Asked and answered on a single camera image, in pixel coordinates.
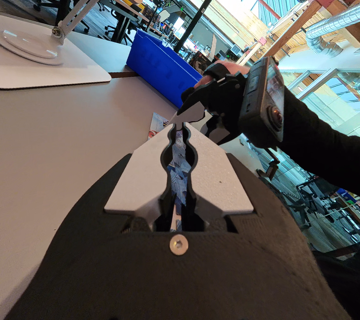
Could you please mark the dark blue striped puzzle piece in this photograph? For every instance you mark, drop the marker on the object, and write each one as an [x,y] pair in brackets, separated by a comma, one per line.
[180,182]

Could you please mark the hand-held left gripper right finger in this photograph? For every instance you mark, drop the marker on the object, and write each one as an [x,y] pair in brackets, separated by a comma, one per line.
[222,185]

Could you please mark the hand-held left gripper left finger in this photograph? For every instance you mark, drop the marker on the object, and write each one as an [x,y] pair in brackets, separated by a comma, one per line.
[135,185]

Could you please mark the person's right hand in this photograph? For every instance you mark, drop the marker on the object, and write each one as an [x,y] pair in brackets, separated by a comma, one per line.
[239,66]

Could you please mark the black pole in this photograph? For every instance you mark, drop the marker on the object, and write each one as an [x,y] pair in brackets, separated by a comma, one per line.
[205,5]

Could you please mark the blue plastic bin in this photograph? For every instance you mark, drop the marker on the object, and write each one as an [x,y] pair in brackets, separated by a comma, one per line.
[157,67]

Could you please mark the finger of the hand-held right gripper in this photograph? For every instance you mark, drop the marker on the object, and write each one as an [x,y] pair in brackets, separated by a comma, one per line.
[218,136]
[191,113]

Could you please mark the black printed box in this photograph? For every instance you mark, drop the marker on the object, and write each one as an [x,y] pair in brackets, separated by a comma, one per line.
[202,63]

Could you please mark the silver ventilation duct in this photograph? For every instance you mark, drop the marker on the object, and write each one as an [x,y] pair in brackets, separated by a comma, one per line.
[323,41]

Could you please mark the person's right forearm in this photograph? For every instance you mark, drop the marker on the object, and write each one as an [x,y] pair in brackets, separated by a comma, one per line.
[317,151]

